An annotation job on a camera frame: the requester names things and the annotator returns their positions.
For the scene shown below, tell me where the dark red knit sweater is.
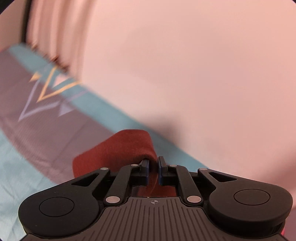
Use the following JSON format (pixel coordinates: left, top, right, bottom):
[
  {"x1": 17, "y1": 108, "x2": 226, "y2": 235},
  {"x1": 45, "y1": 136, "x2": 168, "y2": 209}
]
[{"x1": 72, "y1": 130, "x2": 177, "y2": 197}]

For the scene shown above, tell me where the teal and grey bedsheet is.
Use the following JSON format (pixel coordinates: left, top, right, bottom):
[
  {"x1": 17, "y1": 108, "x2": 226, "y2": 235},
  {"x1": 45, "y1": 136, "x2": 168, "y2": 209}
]
[{"x1": 1, "y1": 44, "x2": 202, "y2": 240}]

